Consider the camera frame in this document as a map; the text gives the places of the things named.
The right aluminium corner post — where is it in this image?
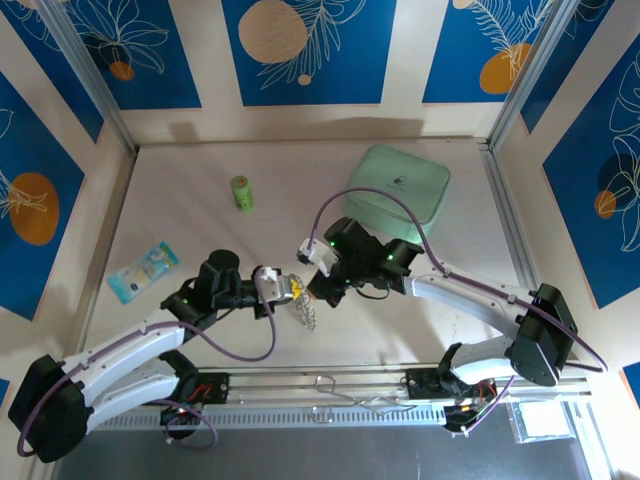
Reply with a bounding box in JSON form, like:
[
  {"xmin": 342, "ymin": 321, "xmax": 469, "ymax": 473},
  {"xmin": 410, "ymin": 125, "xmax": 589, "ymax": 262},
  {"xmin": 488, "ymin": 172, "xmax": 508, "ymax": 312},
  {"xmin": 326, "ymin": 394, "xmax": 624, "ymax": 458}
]
[{"xmin": 487, "ymin": 0, "xmax": 577, "ymax": 151}]

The gold keyring with metal clips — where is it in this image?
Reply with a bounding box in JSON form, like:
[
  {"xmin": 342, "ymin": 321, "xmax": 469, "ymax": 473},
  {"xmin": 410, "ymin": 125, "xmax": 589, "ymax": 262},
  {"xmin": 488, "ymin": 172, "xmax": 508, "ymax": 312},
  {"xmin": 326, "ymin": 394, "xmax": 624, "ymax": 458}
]
[{"xmin": 287, "ymin": 273, "xmax": 320, "ymax": 334}]

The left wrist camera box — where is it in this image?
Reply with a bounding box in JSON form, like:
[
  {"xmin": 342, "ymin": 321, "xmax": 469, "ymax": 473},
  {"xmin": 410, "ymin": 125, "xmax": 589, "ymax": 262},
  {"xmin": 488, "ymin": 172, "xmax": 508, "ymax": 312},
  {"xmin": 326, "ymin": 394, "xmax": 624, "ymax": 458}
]
[{"xmin": 251, "ymin": 266, "xmax": 296, "ymax": 305}]

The aluminium front rail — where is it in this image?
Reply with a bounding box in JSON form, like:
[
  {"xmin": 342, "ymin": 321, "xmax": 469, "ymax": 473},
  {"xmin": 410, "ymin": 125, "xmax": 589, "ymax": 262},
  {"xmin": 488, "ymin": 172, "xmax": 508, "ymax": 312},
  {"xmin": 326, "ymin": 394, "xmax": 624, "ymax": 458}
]
[{"xmin": 89, "ymin": 360, "xmax": 594, "ymax": 409}]

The light blue wipes packet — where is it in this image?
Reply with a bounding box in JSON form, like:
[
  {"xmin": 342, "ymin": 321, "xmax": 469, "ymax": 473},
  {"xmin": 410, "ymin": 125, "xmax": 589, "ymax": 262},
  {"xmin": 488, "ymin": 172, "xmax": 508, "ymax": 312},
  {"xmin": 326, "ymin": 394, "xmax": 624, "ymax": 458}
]
[{"xmin": 107, "ymin": 240, "xmax": 180, "ymax": 305}]

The clear plastic box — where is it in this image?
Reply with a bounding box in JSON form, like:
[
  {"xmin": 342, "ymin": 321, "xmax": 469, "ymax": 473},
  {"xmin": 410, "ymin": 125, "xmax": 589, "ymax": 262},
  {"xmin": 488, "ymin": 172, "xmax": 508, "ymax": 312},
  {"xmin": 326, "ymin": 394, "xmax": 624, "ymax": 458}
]
[{"xmin": 507, "ymin": 402, "xmax": 576, "ymax": 444}]

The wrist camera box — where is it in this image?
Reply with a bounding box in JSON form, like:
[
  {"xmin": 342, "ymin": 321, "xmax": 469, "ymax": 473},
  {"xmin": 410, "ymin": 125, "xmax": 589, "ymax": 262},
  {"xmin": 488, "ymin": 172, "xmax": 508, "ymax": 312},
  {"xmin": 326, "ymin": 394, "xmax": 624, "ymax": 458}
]
[
  {"xmin": 251, "ymin": 266, "xmax": 296, "ymax": 305},
  {"xmin": 295, "ymin": 238, "xmax": 342, "ymax": 278}
]

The mint green zip pouch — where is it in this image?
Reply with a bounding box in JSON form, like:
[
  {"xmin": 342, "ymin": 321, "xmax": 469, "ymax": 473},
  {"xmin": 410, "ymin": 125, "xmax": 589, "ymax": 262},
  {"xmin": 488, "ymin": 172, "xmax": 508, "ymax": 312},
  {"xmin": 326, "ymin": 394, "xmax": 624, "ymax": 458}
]
[{"xmin": 342, "ymin": 143, "xmax": 452, "ymax": 242}]

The grey slotted cable duct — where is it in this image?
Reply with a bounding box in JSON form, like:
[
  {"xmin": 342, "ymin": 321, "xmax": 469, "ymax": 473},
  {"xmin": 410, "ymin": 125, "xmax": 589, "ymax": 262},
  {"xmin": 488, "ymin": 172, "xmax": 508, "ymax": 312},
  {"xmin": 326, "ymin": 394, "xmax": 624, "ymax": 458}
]
[{"xmin": 92, "ymin": 403, "xmax": 514, "ymax": 430}]

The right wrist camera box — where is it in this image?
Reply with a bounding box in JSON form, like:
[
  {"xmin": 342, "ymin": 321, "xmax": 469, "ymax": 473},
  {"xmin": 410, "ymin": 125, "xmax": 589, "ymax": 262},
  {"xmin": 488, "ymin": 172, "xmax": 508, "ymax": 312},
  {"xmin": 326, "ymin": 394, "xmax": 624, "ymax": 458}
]
[{"xmin": 295, "ymin": 238, "xmax": 342, "ymax": 278}]

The green can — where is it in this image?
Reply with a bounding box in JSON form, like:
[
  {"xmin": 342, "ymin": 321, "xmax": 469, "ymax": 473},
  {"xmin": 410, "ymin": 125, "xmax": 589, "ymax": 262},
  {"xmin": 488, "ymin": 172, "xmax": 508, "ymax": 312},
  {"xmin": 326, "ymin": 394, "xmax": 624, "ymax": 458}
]
[{"xmin": 229, "ymin": 174, "xmax": 256, "ymax": 213}]

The bent metal wire hook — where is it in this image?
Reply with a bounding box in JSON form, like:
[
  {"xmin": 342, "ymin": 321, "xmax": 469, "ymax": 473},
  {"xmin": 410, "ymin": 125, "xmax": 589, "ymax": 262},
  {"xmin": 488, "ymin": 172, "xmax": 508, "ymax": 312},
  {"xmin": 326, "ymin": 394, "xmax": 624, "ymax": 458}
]
[{"xmin": 312, "ymin": 373, "xmax": 419, "ymax": 415}]

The left aluminium corner post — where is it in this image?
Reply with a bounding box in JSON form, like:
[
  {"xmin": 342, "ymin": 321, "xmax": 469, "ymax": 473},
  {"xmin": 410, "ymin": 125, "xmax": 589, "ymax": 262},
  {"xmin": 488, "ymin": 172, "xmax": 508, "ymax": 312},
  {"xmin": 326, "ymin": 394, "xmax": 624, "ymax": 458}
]
[{"xmin": 37, "ymin": 0, "xmax": 140, "ymax": 154}]

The aluminium corner post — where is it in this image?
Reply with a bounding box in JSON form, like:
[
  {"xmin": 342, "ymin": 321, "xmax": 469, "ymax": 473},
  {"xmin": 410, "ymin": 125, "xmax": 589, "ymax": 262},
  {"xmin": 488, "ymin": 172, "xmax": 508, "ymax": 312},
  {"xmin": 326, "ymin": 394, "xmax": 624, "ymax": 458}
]
[
  {"xmin": 487, "ymin": 0, "xmax": 577, "ymax": 151},
  {"xmin": 37, "ymin": 0, "xmax": 140, "ymax": 154}
]

